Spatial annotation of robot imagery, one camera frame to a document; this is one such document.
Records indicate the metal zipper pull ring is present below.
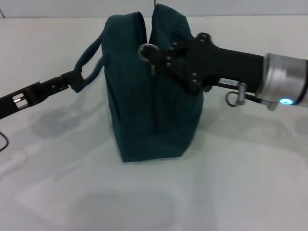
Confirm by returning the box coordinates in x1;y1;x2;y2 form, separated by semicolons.
138;43;159;76

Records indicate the dark teal insulated lunch bag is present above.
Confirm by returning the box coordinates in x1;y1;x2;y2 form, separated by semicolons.
73;2;205;164

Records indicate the left arm dark cable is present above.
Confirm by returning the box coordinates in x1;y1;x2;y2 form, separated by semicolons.
0;131;10;153

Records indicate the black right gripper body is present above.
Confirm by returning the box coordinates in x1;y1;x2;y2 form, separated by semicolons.
187;32;266;95

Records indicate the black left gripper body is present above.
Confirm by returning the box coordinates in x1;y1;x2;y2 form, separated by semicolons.
0;81;47;120

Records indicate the arm dark cable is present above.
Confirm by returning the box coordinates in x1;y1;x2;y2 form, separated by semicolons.
225;82;278;112
0;131;10;153

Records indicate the right arm dark cable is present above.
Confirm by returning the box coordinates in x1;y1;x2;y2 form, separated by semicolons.
225;82;278;112

